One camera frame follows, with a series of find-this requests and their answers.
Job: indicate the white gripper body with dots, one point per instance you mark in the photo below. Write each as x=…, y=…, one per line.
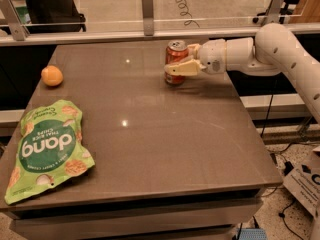
x=213, y=55

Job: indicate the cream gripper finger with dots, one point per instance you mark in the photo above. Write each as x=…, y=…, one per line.
x=193, y=49
x=188, y=68

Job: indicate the red coke can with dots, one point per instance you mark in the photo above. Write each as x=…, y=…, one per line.
x=176, y=51

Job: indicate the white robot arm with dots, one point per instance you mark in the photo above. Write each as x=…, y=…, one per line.
x=274, y=49

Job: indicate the green rice chip bag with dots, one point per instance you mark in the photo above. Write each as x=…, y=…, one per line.
x=50, y=151

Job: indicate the orange fruit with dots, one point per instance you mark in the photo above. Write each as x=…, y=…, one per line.
x=51, y=76

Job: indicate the dark cabinet behind glass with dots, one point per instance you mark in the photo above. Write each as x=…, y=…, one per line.
x=54, y=16

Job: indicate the cardboard box with logo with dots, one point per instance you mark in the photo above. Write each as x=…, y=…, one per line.
x=303, y=181

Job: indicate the grey drawer cabinet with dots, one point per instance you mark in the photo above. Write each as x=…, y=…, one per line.
x=194, y=217

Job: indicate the blue floor object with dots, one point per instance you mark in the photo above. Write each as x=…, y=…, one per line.
x=251, y=234

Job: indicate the right metal glass bracket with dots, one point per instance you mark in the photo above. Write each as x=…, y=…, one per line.
x=273, y=13

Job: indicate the metal glass bracket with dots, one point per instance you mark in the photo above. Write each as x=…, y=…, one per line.
x=148, y=17
x=17, y=29
x=273, y=13

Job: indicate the middle metal glass bracket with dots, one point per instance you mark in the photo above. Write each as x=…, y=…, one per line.
x=148, y=17

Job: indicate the left metal glass bracket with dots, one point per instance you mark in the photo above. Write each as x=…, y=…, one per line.
x=17, y=29

